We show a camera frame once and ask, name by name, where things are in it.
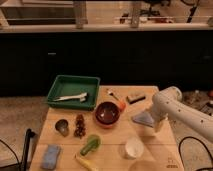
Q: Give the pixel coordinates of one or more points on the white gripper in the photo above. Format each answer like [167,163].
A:
[157,125]

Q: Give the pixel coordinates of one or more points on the blue grey towel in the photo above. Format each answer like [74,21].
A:
[143,118]

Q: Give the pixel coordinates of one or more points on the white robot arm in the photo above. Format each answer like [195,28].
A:
[167,102]

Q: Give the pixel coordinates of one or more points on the white paper cup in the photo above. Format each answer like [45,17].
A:
[134,148]

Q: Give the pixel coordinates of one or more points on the small metal cup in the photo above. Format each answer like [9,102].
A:
[62,126]

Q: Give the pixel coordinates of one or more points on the black wooden brush block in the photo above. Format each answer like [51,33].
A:
[131,99]

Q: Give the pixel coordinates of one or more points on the orange ball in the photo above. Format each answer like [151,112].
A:
[121,105]

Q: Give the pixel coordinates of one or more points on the dark red bowl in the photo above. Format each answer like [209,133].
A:
[107,114]

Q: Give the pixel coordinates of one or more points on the green toy vegetable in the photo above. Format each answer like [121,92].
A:
[93,142]

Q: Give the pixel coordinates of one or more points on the brown pine cone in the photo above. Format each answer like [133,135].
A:
[80,129]

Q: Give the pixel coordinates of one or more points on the white bone toy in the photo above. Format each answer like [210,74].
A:
[81,97]

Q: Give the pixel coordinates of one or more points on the green plastic tray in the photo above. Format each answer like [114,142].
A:
[65,85]

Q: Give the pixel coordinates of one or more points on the blue sponge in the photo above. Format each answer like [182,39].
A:
[50,157]

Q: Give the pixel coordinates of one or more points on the black stand left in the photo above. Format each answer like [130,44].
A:
[22,163]

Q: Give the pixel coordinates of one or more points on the small brush with handle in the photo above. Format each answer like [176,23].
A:
[109,92]

